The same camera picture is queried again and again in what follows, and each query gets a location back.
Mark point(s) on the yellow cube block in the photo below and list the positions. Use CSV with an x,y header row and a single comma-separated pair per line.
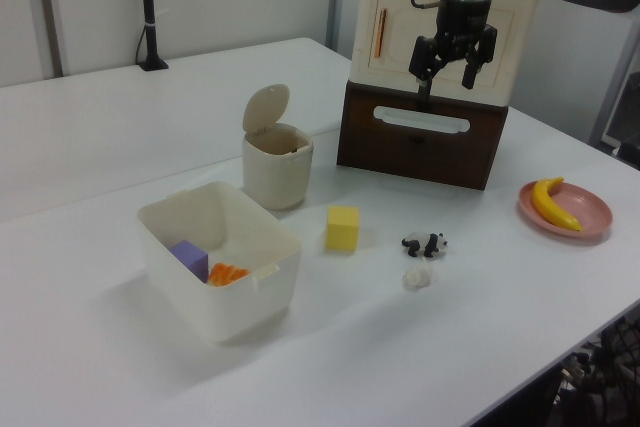
x,y
342,232

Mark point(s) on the orange toy bread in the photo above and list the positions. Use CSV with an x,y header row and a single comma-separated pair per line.
x,y
226,274

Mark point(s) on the brown drawer box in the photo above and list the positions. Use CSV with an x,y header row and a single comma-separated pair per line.
x,y
425,157

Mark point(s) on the pink plate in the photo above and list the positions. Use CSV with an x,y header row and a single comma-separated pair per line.
x,y
592,207

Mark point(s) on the white plastic open container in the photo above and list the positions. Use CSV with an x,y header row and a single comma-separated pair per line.
x,y
240,307

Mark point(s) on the white paper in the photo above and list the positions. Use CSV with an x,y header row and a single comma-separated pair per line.
x,y
419,277

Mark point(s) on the purple cube block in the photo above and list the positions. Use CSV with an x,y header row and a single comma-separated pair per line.
x,y
187,253

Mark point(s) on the cream trash bin with lid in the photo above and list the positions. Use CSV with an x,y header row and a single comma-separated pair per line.
x,y
275,182

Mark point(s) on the toy panda figure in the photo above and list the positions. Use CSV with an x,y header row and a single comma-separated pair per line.
x,y
422,243

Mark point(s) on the black camera stand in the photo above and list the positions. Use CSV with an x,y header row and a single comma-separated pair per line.
x,y
148,7

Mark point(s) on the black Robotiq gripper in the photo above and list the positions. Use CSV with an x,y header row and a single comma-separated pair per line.
x,y
462,22

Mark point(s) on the yellow banana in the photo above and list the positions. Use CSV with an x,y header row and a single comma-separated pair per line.
x,y
543,203

